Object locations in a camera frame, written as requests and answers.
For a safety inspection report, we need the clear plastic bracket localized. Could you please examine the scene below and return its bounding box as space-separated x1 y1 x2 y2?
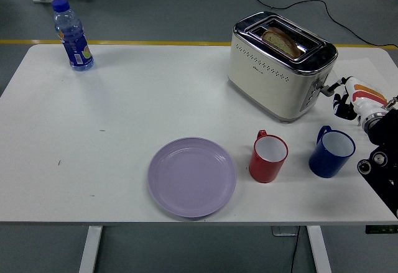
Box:
271 225 300 237

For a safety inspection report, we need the white paper sheet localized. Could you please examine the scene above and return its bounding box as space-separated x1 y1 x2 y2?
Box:
335 57 398 112

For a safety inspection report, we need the red enamel mug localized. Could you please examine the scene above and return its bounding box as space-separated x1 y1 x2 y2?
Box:
248 129 289 184

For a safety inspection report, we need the blue enamel mug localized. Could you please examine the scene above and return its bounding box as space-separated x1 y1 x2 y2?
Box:
308 125 356 179

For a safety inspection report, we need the black cable under table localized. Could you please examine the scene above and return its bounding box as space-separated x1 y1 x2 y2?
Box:
290 226 301 273

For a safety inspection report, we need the black table control box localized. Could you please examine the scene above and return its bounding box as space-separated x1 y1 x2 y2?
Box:
365 224 398 235

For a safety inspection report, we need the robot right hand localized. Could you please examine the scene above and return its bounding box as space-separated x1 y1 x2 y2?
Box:
325 76 389 126

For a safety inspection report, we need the cream and chrome toaster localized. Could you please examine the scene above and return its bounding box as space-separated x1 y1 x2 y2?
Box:
226 11 339 124

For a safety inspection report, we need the bread slice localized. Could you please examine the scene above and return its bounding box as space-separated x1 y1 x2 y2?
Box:
261 27 302 58

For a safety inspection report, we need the clear water bottle blue label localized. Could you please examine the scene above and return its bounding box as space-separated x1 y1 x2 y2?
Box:
51 0 95 72

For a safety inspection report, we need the long black floor cable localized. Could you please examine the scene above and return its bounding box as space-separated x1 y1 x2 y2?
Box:
245 0 398 50

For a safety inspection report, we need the lilac round plate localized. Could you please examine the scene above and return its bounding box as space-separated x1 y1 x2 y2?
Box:
147 136 238 219

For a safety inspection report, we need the white table leg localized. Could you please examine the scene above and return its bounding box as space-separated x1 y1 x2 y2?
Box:
306 225 333 273
78 225 103 273

